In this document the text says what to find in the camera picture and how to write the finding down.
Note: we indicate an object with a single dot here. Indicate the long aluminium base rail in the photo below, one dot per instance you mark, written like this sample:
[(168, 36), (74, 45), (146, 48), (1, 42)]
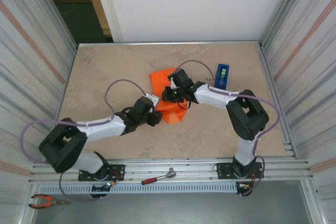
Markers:
[(197, 167)]

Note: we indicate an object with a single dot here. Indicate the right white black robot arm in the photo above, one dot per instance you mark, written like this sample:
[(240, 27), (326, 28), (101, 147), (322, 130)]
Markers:
[(212, 100)]

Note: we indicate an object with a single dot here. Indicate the orange wrapping paper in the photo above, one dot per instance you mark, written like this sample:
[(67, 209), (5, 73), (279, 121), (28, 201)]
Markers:
[(160, 79)]

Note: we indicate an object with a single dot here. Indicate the blue tape dispenser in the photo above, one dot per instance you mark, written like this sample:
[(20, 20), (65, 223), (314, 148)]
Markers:
[(220, 82)]

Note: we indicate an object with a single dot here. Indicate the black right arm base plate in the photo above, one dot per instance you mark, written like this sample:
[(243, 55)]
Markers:
[(223, 167)]

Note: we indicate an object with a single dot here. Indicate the aluminium table side rail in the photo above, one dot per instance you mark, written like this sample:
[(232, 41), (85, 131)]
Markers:
[(271, 77)]

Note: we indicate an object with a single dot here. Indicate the green tape roll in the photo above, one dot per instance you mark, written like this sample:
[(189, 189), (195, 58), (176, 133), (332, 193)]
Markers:
[(223, 73)]

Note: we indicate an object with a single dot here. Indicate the aluminium frame post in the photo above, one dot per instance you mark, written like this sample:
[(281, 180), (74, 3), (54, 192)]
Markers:
[(282, 11)]

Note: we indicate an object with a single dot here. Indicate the yellow power connector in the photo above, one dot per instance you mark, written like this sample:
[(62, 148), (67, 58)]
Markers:
[(246, 186), (112, 183)]

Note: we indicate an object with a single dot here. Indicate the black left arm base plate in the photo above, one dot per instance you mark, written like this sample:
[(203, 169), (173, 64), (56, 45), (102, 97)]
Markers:
[(119, 167)]

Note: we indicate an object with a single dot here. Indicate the aluminium table end rail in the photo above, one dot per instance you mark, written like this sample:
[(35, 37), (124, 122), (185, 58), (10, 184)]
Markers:
[(170, 43)]

